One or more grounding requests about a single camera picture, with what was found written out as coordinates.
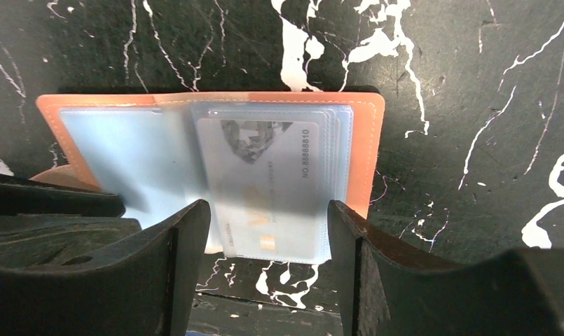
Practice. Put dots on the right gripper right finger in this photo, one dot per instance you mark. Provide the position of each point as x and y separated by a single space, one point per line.
388 287

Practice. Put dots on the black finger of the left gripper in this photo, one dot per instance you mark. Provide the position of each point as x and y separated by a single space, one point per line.
19 196

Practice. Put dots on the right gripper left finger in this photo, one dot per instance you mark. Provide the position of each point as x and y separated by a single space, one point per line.
143 284

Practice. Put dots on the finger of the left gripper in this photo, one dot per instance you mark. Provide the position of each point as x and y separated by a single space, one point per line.
26 241

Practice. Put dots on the grey numbered credit card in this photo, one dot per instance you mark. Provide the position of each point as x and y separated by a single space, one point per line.
264 181

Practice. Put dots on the brown leather card holder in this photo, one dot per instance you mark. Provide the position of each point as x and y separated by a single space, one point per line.
145 148

